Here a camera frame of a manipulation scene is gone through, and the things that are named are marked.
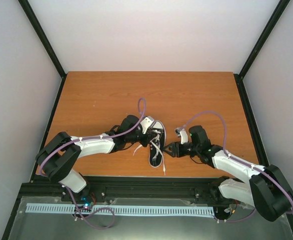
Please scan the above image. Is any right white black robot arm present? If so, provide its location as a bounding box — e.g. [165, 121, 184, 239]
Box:
[163, 125, 293, 222]

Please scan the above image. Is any white shoelace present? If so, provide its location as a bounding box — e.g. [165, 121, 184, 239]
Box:
[146, 128, 167, 175]

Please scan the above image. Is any black white canvas sneaker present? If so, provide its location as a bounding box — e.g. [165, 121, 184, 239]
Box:
[149, 120, 167, 168]

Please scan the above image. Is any light blue slotted cable duct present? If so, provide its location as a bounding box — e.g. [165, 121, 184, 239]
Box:
[25, 203, 215, 218]

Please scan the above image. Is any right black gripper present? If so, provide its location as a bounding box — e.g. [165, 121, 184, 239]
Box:
[162, 141, 200, 157]

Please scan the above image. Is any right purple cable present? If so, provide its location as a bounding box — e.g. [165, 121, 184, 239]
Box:
[180, 111, 293, 224]

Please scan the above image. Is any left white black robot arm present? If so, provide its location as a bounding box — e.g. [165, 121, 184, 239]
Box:
[35, 115, 164, 202]

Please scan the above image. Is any black aluminium frame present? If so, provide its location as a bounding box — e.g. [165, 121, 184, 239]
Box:
[2, 0, 293, 240]

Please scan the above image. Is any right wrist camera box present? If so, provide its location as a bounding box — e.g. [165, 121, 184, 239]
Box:
[174, 127, 189, 145]

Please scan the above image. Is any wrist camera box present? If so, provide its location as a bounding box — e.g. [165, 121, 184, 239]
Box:
[140, 116, 155, 134]
[174, 127, 189, 145]

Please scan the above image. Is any small electronics board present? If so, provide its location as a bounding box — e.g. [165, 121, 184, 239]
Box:
[76, 193, 96, 214]

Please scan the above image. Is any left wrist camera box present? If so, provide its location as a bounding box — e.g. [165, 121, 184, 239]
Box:
[140, 116, 155, 134]

